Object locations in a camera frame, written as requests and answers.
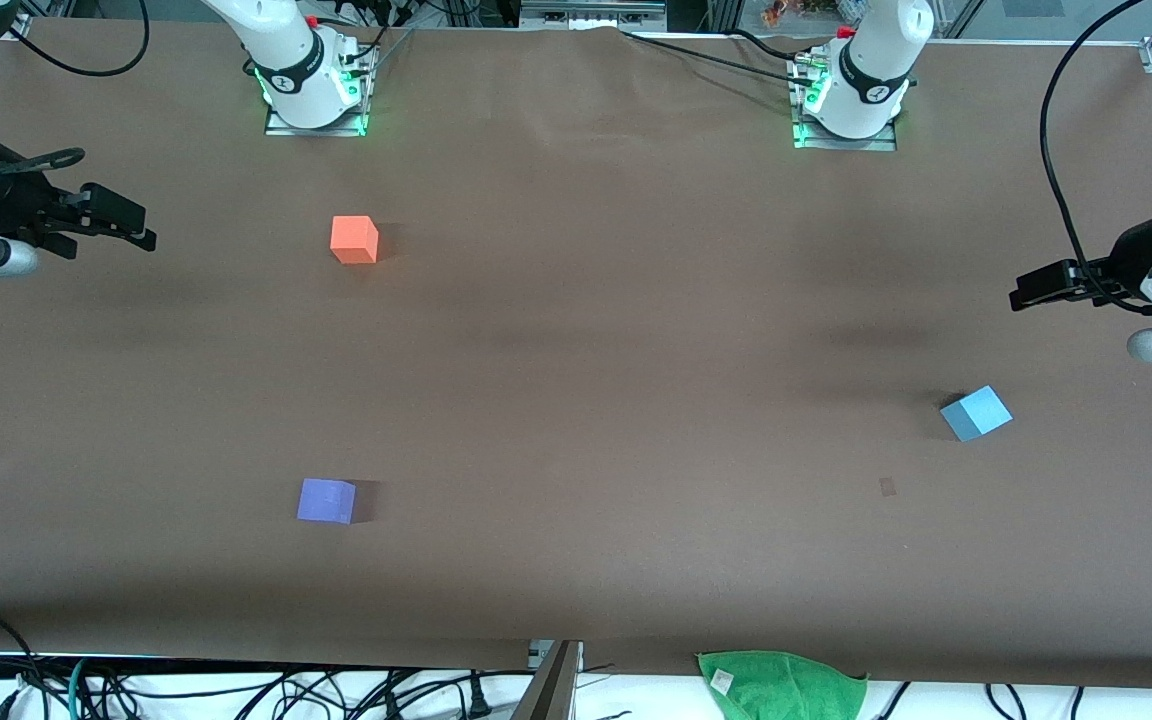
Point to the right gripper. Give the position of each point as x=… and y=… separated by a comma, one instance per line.
x=4, y=205

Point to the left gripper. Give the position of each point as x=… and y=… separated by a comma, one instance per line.
x=1122, y=262

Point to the light blue block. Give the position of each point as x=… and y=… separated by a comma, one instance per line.
x=976, y=413

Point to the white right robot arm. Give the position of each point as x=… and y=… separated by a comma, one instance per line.
x=291, y=55

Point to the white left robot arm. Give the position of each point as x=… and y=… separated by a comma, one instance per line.
x=871, y=70

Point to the orange block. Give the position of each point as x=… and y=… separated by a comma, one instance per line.
x=354, y=240

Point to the purple block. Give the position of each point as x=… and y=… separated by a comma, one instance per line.
x=324, y=500

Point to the colourful toy pile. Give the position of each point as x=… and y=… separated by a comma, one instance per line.
x=781, y=12

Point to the brown table cover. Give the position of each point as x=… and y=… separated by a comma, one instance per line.
x=576, y=400

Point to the green cloth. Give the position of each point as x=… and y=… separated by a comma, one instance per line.
x=786, y=690

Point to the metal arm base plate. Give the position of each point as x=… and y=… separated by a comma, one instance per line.
x=876, y=146
x=286, y=130

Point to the metal corner bracket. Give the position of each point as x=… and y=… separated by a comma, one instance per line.
x=14, y=28

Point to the grey metal frame part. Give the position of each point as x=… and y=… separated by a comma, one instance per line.
x=591, y=14

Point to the aluminium profile post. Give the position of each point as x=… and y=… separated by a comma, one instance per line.
x=551, y=692

